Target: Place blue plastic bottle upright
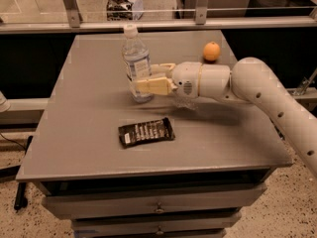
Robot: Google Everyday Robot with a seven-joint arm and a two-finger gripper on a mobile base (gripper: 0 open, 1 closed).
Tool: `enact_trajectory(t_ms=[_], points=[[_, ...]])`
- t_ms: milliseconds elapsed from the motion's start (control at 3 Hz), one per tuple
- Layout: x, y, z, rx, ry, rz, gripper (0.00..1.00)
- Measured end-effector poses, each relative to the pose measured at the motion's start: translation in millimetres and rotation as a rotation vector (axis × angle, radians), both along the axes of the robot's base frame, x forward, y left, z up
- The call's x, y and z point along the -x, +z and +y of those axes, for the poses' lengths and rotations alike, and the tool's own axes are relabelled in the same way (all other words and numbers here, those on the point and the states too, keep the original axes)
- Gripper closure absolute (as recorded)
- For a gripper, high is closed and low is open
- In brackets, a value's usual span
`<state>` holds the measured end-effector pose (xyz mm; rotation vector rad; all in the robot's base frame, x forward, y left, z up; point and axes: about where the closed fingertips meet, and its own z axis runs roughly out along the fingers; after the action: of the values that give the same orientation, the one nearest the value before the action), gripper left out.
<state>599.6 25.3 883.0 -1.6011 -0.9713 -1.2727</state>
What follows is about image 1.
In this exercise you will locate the right metal railing post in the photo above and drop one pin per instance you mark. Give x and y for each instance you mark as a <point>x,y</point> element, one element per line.
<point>201,9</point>

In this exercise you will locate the blue plastic water bottle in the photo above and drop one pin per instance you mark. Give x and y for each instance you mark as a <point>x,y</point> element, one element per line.
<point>136,57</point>

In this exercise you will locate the lower grey drawer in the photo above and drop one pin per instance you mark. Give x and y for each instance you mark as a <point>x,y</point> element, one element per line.
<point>156,225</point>

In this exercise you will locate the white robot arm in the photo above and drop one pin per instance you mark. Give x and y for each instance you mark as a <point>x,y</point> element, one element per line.
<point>249,81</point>

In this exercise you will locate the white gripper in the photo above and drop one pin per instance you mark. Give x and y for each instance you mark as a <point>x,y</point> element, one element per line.
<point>185,78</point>

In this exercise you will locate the black snack bar wrapper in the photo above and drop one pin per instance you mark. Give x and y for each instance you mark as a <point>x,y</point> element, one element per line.
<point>146,132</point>

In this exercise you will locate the grey drawer cabinet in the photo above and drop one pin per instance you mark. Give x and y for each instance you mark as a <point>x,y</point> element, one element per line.
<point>76,148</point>

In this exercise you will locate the metal railing post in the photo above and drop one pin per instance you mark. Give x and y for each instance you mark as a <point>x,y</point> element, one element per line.
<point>201,9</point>
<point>72,12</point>

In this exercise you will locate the left metal railing post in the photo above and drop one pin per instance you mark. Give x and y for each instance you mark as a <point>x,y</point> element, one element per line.
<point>72,12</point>

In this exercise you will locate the upper grey drawer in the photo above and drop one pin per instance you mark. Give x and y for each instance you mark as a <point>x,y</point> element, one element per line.
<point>154,201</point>

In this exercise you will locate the black white robot base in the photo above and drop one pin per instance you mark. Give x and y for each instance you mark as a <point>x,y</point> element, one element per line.
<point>123,10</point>

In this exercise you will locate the grey drawer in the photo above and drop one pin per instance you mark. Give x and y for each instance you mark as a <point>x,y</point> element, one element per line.
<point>154,201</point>
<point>156,225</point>

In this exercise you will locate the white object at left edge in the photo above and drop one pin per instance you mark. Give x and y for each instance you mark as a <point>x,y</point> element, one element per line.
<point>4,103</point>

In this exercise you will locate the orange fruit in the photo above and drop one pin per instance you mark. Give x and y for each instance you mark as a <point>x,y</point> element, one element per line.
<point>211,51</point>

